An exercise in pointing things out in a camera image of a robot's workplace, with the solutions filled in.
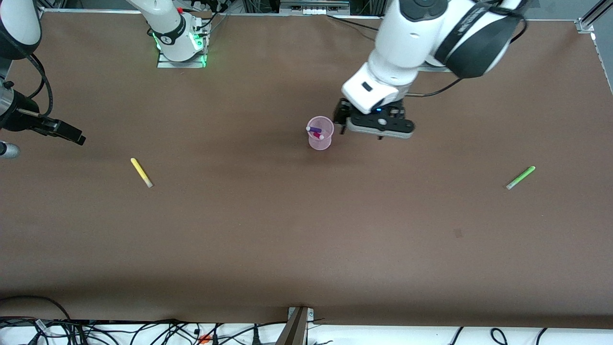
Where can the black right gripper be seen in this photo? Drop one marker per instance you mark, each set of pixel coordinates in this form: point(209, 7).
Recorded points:
point(18, 116)

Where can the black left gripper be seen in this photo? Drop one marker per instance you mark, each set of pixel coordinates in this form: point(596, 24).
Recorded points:
point(343, 114)

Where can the purple marker pen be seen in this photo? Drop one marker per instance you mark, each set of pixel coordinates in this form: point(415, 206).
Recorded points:
point(315, 129)

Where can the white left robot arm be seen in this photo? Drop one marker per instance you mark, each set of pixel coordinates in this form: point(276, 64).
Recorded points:
point(407, 48)

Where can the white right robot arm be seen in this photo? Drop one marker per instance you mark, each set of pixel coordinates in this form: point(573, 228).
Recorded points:
point(19, 24)

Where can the pink translucent cup holder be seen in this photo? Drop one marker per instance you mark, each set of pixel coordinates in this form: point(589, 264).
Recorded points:
point(320, 144)

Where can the yellow marker pen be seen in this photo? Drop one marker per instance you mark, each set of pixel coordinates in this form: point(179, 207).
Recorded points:
point(141, 172)

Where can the grey box behind table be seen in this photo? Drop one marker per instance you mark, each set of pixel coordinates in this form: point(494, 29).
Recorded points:
point(313, 8)

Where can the green marker pen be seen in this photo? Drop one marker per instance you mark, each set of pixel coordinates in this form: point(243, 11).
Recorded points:
point(520, 178)

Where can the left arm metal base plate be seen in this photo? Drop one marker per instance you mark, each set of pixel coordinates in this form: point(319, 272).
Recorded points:
point(428, 69)

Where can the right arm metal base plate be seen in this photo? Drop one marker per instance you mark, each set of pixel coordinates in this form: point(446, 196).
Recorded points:
point(182, 64)

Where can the metal table leg bracket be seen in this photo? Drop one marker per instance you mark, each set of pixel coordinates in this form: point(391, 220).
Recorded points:
point(294, 330)

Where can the aluminium frame corner bracket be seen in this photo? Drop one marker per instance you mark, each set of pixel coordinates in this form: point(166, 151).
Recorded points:
point(585, 26)

